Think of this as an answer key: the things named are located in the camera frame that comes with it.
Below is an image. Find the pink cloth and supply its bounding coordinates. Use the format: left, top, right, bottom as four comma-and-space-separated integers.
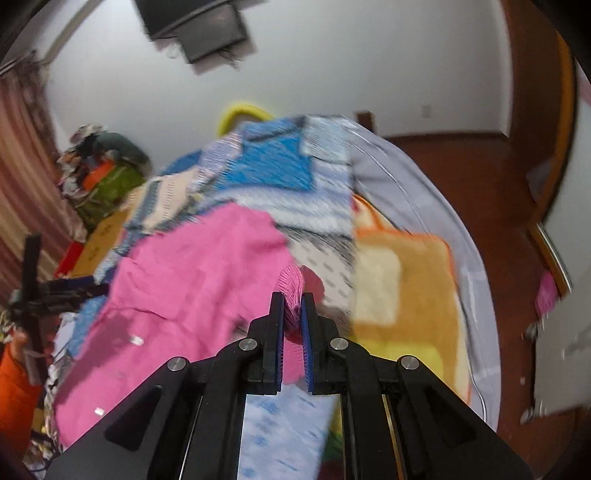
534, 270, 562, 318

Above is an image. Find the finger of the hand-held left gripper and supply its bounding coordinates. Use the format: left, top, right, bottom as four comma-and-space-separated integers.
44, 276, 110, 297
44, 295, 100, 316

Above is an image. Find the pile of colourful clothes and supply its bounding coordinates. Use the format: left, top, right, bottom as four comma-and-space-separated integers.
58, 124, 116, 195

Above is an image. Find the striped brown curtain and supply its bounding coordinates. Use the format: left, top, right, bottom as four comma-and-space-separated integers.
0, 51, 88, 305

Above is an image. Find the orange yellow plush blanket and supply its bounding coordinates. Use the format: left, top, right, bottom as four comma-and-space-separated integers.
323, 194, 472, 480

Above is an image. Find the blue patchwork blanket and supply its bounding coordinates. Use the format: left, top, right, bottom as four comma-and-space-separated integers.
46, 115, 356, 480

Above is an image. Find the grey bedsheet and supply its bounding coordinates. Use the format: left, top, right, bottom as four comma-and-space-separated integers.
344, 117, 502, 431

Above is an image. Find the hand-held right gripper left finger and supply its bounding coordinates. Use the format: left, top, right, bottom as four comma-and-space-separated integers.
44, 292, 285, 480

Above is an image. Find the pink knit garment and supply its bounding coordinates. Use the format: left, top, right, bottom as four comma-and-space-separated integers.
53, 203, 326, 450

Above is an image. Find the white cabinet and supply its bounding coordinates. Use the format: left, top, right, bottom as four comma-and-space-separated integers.
521, 295, 591, 424

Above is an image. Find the yellow plastic hoop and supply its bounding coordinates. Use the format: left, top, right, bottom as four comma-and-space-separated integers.
217, 102, 271, 137

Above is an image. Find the black wall television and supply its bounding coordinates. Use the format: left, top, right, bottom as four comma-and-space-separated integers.
134, 0, 251, 65

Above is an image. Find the wooden door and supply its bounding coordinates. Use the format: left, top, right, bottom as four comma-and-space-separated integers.
501, 0, 578, 298

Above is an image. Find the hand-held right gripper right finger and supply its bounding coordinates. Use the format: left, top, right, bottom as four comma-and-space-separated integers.
300, 292, 536, 480

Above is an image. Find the grey green stuffed cloth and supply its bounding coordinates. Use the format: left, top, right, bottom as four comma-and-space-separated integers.
99, 131, 151, 168

